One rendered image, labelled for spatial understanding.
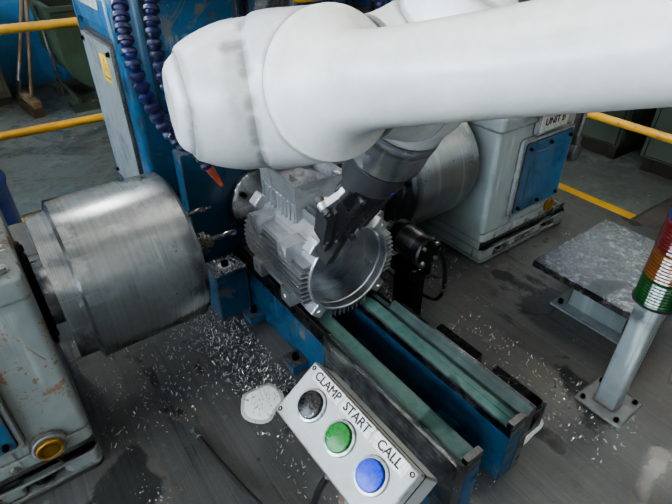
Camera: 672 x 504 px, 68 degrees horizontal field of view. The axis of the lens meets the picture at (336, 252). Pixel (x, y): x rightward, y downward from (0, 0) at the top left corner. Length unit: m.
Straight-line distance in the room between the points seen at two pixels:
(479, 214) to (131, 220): 0.75
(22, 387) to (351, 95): 0.61
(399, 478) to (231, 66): 0.38
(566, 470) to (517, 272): 0.50
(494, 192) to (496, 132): 0.14
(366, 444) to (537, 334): 0.64
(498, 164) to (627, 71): 0.88
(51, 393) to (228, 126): 0.54
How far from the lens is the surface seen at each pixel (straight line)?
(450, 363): 0.82
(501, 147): 1.11
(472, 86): 0.26
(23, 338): 0.73
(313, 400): 0.56
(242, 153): 0.36
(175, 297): 0.77
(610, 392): 0.98
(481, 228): 1.20
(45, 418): 0.82
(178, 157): 0.94
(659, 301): 0.84
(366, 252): 0.90
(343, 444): 0.53
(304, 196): 0.81
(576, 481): 0.90
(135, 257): 0.74
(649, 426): 1.02
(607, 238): 1.22
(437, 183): 1.01
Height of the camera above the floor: 1.51
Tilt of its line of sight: 35 degrees down
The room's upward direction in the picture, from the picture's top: straight up
